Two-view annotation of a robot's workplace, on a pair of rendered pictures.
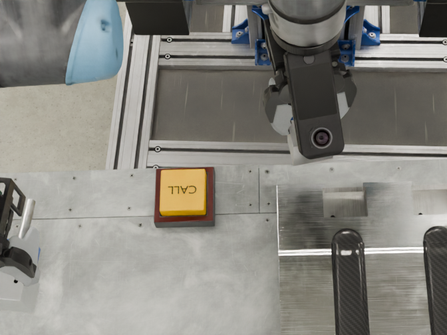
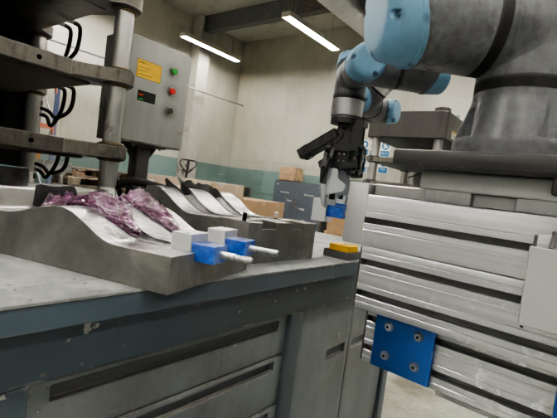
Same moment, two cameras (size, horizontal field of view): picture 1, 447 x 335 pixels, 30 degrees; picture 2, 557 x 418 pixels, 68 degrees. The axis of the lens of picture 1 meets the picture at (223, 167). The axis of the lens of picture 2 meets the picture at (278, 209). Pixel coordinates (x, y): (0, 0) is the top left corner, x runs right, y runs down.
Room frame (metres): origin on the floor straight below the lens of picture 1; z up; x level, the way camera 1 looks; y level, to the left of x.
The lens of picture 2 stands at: (0.81, -1.06, 0.97)
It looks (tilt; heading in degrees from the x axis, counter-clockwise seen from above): 3 degrees down; 117
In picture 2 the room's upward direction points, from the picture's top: 7 degrees clockwise
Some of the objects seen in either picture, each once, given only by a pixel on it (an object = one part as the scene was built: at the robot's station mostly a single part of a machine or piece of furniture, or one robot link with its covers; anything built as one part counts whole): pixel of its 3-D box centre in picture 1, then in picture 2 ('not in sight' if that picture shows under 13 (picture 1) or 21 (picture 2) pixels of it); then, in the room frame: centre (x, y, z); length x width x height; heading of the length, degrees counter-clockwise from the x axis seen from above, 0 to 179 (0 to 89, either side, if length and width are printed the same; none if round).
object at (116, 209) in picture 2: not in sight; (108, 203); (0.16, -0.50, 0.90); 0.26 x 0.18 x 0.08; 7
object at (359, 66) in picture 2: not in sight; (370, 67); (0.53, -0.19, 1.25); 0.11 x 0.11 x 0.08; 31
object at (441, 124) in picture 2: not in sight; (418, 200); (-0.10, 4.55, 1.03); 1.54 x 0.94 x 2.06; 80
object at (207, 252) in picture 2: not in sight; (215, 253); (0.43, -0.53, 0.86); 0.13 x 0.05 x 0.05; 7
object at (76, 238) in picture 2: not in sight; (102, 226); (0.16, -0.51, 0.86); 0.50 x 0.26 x 0.11; 7
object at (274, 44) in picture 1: (304, 45); (345, 144); (0.47, -0.11, 1.09); 0.09 x 0.08 x 0.12; 0
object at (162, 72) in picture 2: not in sight; (130, 225); (-0.51, 0.19, 0.74); 0.31 x 0.22 x 1.47; 80
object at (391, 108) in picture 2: not in sight; (379, 110); (0.45, 0.23, 1.25); 0.11 x 0.11 x 0.08; 81
